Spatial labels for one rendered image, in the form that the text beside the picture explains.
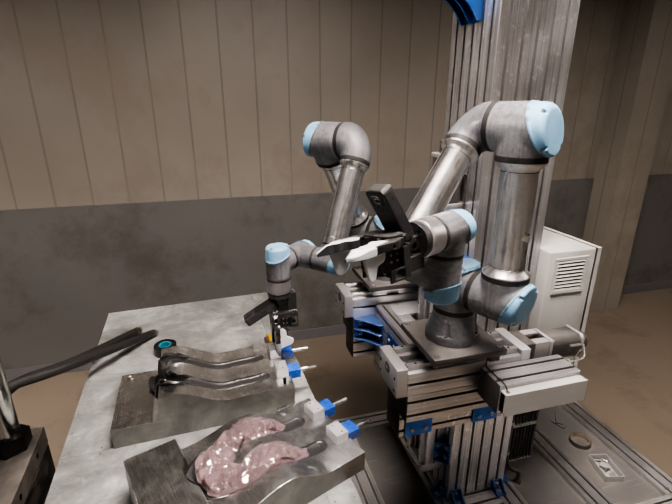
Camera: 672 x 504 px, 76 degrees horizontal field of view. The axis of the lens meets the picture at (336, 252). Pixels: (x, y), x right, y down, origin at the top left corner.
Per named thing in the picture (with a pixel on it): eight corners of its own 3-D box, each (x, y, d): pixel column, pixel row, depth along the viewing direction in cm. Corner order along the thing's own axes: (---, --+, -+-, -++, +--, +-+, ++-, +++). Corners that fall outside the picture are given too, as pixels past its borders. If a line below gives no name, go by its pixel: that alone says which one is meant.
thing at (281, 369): (314, 369, 141) (313, 354, 139) (318, 377, 136) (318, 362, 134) (274, 376, 137) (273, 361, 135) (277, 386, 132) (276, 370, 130)
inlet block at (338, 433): (364, 422, 122) (364, 406, 121) (375, 432, 118) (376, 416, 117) (326, 442, 115) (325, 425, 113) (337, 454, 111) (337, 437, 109)
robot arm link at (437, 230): (446, 217, 81) (412, 215, 87) (431, 221, 78) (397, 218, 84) (448, 256, 82) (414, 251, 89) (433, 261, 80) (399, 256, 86)
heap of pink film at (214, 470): (279, 419, 119) (278, 395, 116) (315, 459, 105) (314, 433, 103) (184, 462, 105) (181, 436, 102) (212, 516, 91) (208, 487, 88)
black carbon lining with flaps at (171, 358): (262, 358, 145) (261, 333, 142) (272, 386, 131) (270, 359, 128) (151, 378, 135) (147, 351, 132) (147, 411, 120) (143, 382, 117)
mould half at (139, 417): (278, 363, 155) (276, 329, 151) (295, 409, 132) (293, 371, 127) (124, 391, 140) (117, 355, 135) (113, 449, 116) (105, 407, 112)
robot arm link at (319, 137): (372, 253, 171) (331, 136, 133) (340, 246, 179) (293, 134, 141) (384, 232, 177) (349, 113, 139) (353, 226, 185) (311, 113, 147)
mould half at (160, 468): (309, 413, 130) (308, 381, 126) (364, 469, 110) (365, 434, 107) (130, 497, 102) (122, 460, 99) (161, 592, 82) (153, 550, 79)
